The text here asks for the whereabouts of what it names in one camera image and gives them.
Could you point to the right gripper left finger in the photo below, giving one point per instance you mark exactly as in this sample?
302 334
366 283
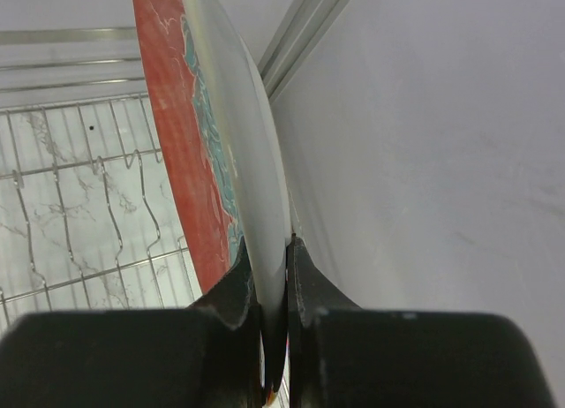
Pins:
228 346

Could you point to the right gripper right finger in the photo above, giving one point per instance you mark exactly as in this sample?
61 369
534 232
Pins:
326 336

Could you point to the red and teal plate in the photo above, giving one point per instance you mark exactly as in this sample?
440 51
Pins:
219 143

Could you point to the metal wire dish rack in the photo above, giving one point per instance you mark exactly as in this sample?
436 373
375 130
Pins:
97 280

